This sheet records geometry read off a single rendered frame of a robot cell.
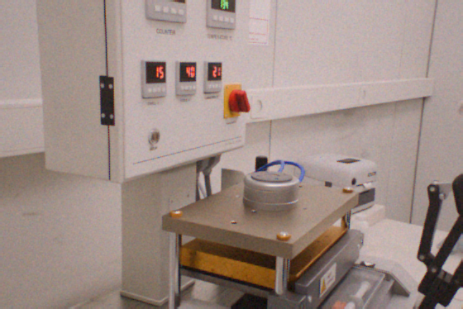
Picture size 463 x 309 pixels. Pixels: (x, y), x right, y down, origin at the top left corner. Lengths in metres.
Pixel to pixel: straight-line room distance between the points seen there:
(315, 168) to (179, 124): 1.10
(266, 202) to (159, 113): 0.19
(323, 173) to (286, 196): 1.08
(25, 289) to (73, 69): 0.63
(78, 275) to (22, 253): 0.16
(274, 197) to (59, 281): 0.68
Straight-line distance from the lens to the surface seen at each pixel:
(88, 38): 0.67
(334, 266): 0.71
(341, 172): 1.74
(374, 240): 1.71
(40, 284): 1.22
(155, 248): 0.80
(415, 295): 0.74
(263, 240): 0.60
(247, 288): 0.67
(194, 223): 0.64
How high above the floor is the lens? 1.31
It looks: 12 degrees down
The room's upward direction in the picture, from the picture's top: 2 degrees clockwise
